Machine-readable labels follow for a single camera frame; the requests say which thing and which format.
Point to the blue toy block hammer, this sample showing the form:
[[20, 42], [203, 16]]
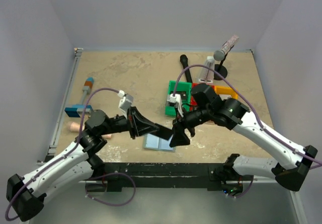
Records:
[[76, 110]]

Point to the white metronome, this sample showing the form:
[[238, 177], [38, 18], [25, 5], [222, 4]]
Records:
[[206, 75]]

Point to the yellow plastic bin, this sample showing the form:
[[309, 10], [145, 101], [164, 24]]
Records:
[[221, 90]]

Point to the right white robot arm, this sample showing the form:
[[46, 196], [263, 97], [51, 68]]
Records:
[[289, 163]]

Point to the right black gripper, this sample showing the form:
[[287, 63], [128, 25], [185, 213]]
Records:
[[183, 126]]

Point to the aluminium frame rail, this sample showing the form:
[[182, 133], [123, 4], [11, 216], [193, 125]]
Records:
[[53, 143]]

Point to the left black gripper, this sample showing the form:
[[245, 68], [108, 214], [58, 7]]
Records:
[[133, 123]]

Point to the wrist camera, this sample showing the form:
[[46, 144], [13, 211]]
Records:
[[177, 105], [125, 102]]

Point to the silver microphone on stand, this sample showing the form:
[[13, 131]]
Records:
[[225, 47]]

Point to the sage green card holder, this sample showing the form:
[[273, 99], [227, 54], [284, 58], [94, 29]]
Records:
[[155, 143]]

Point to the black VIP card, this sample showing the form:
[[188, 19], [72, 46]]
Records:
[[183, 96], [163, 132]]

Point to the beige wooden handle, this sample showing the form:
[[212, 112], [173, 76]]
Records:
[[74, 127]]

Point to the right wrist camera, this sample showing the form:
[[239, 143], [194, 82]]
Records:
[[177, 105]]

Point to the red plastic bin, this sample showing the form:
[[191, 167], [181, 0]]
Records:
[[193, 100]]

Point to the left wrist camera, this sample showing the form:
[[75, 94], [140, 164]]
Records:
[[125, 102]]

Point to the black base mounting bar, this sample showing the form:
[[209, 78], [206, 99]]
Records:
[[208, 176]]

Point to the black handheld microphone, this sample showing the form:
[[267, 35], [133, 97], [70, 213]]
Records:
[[184, 63]]

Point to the green plastic bin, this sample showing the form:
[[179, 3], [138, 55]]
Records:
[[184, 90]]

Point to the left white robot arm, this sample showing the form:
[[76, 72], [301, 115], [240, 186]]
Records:
[[26, 194]]

